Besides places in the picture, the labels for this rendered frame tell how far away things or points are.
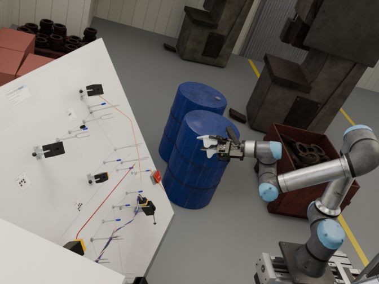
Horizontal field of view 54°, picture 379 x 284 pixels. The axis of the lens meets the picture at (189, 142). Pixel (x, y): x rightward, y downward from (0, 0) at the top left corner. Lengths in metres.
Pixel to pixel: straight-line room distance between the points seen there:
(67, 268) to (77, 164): 0.92
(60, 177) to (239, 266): 2.16
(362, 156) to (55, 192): 1.11
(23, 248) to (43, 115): 0.84
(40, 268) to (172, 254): 2.55
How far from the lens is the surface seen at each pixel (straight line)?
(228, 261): 3.28
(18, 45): 4.66
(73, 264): 0.61
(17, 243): 0.63
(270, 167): 1.62
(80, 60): 1.66
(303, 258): 1.79
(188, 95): 3.62
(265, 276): 1.79
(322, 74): 4.97
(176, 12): 7.41
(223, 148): 1.60
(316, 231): 1.73
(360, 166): 1.50
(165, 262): 3.05
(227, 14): 6.49
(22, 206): 1.29
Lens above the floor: 2.34
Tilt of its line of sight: 32 degrees down
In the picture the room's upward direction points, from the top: 21 degrees clockwise
